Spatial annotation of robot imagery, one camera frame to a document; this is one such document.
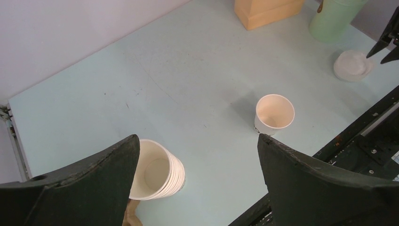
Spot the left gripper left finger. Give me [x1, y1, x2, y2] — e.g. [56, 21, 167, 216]
[0, 135, 140, 226]

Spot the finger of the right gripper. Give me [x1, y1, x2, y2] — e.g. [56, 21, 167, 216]
[380, 47, 399, 64]
[366, 7, 399, 58]

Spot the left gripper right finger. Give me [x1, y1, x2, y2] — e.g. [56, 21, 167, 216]
[257, 134, 399, 226]

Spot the brown pulp cup carrier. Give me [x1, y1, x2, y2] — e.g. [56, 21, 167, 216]
[122, 199, 143, 226]

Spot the stack of white lids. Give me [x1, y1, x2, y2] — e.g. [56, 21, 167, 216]
[333, 50, 374, 82]

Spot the green straw holder cup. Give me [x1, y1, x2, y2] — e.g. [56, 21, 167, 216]
[309, 0, 368, 43]

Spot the stack of white paper cups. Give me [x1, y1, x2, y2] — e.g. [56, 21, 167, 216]
[129, 139, 185, 201]

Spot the single white paper cup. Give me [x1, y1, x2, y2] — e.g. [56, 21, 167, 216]
[254, 94, 295, 136]

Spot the brown paper bag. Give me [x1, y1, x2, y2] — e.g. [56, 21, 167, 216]
[234, 0, 304, 30]

